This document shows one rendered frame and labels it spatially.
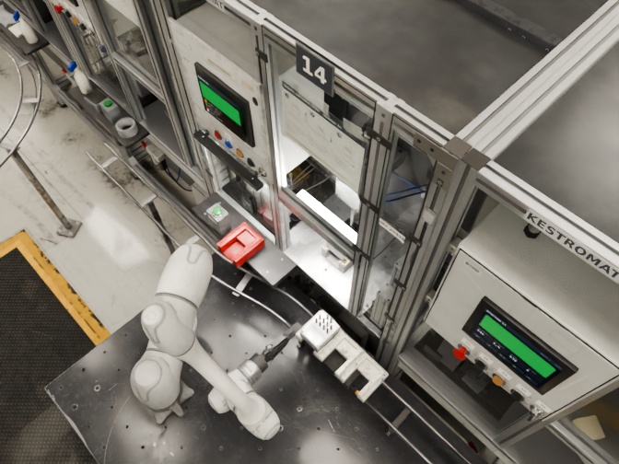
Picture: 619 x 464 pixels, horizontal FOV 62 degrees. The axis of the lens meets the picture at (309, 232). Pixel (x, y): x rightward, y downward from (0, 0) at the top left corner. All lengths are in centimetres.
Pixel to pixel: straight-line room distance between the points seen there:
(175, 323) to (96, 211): 227
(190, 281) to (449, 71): 89
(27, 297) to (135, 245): 69
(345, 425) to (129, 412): 87
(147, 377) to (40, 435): 124
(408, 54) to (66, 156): 313
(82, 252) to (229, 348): 154
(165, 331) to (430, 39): 102
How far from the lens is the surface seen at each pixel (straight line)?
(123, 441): 230
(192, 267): 156
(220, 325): 235
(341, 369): 204
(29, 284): 357
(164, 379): 205
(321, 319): 205
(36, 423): 322
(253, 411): 187
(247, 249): 216
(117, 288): 335
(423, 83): 125
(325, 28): 137
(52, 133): 428
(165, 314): 148
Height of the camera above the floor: 283
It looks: 58 degrees down
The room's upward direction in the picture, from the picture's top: 1 degrees counter-clockwise
